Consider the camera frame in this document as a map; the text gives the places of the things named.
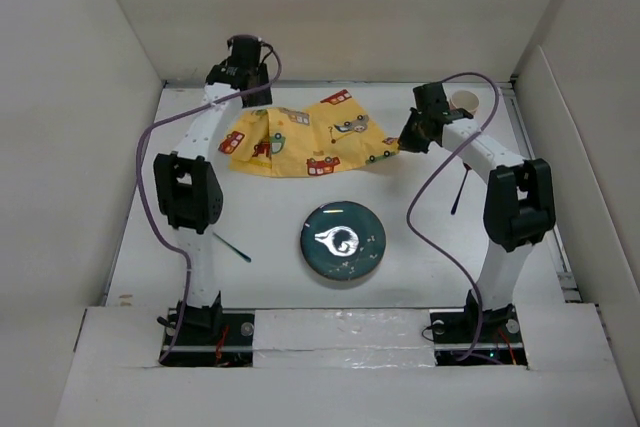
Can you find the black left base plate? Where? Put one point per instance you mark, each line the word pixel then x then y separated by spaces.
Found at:
pixel 228 346

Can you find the iridescent purple spoon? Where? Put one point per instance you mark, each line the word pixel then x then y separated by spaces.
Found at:
pixel 456 202

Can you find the iridescent fork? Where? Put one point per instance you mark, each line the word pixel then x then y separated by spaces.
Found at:
pixel 237 251

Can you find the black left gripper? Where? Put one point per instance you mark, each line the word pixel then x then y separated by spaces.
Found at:
pixel 258 100

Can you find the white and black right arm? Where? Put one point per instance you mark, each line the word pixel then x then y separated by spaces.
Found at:
pixel 519 208

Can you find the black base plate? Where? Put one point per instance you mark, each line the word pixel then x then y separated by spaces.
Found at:
pixel 480 339
pixel 228 346

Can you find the yellow vehicle-print cloth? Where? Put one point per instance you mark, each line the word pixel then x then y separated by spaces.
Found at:
pixel 334 135

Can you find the dark teal patterned plate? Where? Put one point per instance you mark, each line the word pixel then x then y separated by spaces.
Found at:
pixel 343 241

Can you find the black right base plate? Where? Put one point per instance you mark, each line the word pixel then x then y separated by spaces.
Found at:
pixel 480 339

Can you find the pink paper cup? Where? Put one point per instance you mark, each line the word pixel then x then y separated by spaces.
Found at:
pixel 464 100

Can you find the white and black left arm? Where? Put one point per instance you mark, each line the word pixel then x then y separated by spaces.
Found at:
pixel 188 192

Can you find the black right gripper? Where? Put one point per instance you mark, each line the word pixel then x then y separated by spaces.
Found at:
pixel 408 142

